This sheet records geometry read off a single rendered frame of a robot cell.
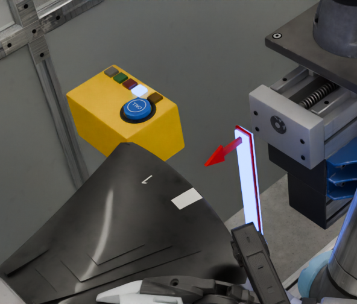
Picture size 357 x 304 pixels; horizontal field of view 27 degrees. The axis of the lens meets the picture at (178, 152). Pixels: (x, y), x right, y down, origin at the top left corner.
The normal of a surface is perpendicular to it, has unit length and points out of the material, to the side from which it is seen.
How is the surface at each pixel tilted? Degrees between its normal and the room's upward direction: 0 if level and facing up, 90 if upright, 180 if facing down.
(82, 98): 0
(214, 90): 90
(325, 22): 72
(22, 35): 90
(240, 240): 9
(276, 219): 0
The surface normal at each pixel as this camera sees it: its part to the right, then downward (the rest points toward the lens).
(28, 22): 0.65, 0.46
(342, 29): -0.58, 0.38
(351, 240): -0.88, 0.16
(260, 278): -0.21, -0.61
